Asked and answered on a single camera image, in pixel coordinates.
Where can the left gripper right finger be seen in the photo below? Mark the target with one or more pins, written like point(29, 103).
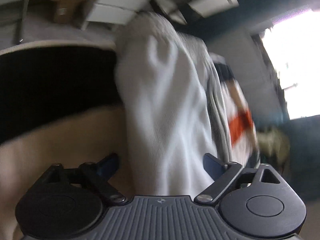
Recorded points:
point(224, 177)

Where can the white sweatpants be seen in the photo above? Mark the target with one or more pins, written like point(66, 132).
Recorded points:
point(174, 108)

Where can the left teal curtain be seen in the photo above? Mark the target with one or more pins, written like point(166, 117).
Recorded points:
point(246, 12)

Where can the white chair black frame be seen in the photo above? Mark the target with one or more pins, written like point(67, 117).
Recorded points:
point(186, 12)

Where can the cardboard box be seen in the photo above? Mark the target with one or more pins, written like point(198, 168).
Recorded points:
point(66, 5)

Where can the striped bed blanket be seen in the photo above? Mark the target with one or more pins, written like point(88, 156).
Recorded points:
point(60, 104)

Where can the teal curtain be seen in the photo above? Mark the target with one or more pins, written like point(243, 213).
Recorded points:
point(246, 12)
point(301, 170)

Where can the right teal curtain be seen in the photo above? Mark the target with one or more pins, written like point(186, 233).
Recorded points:
point(301, 170)

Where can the window with dark frame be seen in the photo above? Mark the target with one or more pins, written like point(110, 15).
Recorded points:
point(289, 46)

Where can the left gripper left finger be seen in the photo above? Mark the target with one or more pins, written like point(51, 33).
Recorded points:
point(95, 177)

